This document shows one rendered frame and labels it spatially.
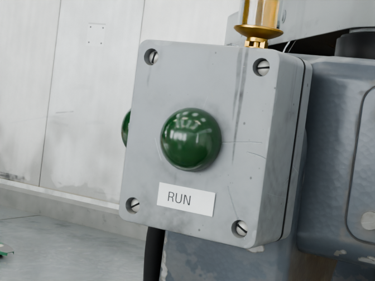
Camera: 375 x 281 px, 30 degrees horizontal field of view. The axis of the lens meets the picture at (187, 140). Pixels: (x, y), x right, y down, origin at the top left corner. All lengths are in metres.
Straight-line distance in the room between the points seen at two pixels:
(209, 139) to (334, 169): 0.07
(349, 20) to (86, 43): 6.53
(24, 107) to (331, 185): 7.11
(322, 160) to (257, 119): 0.06
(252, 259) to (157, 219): 0.06
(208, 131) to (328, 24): 0.23
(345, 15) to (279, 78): 0.19
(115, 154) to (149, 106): 6.36
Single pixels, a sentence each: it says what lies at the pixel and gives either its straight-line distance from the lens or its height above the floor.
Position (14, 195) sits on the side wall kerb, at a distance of 7.46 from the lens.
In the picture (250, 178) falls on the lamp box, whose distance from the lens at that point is 0.31.
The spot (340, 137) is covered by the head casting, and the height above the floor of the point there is 1.29.
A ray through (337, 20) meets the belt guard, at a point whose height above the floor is 1.37.
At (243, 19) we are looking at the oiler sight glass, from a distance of 0.40.
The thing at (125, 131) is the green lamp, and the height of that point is 1.28.
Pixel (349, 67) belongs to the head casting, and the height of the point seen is 1.33.
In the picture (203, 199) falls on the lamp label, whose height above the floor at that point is 1.26.
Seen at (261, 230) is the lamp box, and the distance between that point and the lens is 0.32.
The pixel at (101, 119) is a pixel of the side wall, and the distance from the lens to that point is 6.81.
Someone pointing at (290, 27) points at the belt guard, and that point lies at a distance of 0.62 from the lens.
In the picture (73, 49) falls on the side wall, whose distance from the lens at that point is 7.07.
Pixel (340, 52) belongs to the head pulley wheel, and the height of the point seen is 1.35.
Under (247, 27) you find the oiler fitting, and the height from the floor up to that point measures 1.35.
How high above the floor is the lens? 1.30
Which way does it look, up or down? 3 degrees down
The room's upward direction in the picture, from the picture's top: 7 degrees clockwise
